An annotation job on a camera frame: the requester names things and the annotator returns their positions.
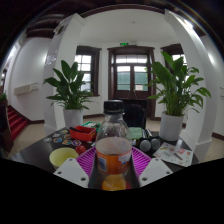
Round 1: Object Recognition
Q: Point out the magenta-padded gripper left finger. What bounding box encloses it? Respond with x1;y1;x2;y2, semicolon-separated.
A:
53;146;99;190

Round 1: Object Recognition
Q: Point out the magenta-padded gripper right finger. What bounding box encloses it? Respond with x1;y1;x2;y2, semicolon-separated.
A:
130;146;174;190

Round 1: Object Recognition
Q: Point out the clear orange drink bottle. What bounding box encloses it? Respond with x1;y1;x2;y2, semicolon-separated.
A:
94;99;133;192

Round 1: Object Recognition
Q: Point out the pale yellow cup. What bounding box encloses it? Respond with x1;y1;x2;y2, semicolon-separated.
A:
49;147;80;170

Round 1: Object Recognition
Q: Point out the white printed leaflet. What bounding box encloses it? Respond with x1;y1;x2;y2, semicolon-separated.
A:
152;142;194;168

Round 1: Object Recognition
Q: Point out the small red ball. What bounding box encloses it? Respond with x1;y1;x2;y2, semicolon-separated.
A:
75;144;87;155

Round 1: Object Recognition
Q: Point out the grey ball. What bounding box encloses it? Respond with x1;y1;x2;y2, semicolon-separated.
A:
150;137;162;151
139;139;152;153

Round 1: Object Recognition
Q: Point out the red plastic tray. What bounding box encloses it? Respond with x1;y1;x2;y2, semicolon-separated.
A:
69;125;98;143

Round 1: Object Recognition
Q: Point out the folded green cloth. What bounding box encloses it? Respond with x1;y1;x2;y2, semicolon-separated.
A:
128;126;144;140

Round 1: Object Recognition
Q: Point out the green and white pack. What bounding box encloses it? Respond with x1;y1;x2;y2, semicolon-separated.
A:
82;121;102;130

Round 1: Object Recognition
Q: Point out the black chair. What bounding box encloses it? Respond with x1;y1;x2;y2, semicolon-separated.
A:
123;103;148;130

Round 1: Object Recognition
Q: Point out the red carpeted staircase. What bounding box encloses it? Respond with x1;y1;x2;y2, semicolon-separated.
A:
6;105;29;141

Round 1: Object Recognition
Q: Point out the dark wooden glazed double door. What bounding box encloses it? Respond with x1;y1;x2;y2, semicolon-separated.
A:
107;45;156;118

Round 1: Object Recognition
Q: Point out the green plant in white pot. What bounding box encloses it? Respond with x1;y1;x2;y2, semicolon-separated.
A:
147;50;212;142
43;59;96;129

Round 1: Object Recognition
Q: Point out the dark wood framed window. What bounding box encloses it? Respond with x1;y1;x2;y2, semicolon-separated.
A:
160;43;188;69
74;45;102;98

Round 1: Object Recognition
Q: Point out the dark wooden newel post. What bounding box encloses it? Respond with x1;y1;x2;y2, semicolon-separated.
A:
0;93;15;154

